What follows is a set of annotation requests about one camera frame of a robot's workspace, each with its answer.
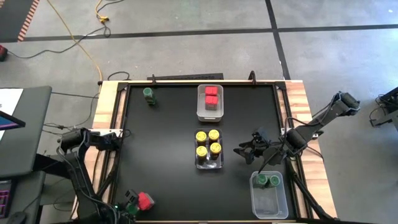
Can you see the black mat with striped edge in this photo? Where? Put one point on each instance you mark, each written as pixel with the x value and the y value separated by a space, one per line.
pixel 12 18

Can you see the black table clamp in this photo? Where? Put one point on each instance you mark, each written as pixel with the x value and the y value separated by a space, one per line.
pixel 153 80
pixel 252 77

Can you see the black power strip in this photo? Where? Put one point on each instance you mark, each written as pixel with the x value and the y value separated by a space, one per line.
pixel 186 76

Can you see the yellow lid spice jar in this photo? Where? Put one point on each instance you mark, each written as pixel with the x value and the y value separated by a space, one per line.
pixel 214 135
pixel 201 136
pixel 201 151
pixel 215 147

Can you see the black diagonal strut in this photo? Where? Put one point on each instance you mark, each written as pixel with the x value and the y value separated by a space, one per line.
pixel 107 183
pixel 306 193

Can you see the red floor device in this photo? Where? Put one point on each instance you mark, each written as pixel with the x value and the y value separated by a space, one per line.
pixel 3 53

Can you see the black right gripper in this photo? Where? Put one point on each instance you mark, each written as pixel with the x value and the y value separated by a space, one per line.
pixel 272 152

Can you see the white paper sheet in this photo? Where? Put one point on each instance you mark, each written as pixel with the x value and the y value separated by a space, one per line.
pixel 11 99

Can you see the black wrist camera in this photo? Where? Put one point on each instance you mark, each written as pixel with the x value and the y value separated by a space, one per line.
pixel 261 134

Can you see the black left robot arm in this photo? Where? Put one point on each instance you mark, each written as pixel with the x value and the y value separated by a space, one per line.
pixel 79 174

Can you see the grey desk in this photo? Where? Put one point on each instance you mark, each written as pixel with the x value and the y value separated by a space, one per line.
pixel 31 140

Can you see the black frame rail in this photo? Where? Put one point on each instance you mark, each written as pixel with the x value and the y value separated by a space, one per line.
pixel 177 84
pixel 113 177
pixel 279 102
pixel 236 222

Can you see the red lid paprika tin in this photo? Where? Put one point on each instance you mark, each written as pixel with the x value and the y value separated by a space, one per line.
pixel 145 201
pixel 211 90
pixel 211 101

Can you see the clear plastic container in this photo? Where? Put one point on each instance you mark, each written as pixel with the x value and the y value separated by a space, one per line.
pixel 267 205

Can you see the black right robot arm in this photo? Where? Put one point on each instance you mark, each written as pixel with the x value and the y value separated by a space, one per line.
pixel 320 121

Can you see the black table mat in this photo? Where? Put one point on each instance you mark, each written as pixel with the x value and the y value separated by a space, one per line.
pixel 174 180

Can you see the backlit keyboard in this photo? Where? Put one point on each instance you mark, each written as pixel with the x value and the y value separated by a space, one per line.
pixel 4 199

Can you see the grey translucent plastic bin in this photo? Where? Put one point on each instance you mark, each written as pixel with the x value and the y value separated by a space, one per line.
pixel 208 165

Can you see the white plastic bin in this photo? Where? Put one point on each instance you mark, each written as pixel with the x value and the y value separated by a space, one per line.
pixel 201 102

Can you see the black desk crossbar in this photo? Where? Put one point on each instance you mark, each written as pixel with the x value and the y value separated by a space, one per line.
pixel 46 166

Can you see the tablet screen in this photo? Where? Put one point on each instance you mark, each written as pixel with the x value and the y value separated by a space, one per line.
pixel 9 122

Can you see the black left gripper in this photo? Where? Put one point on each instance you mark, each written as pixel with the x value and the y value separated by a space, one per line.
pixel 116 214

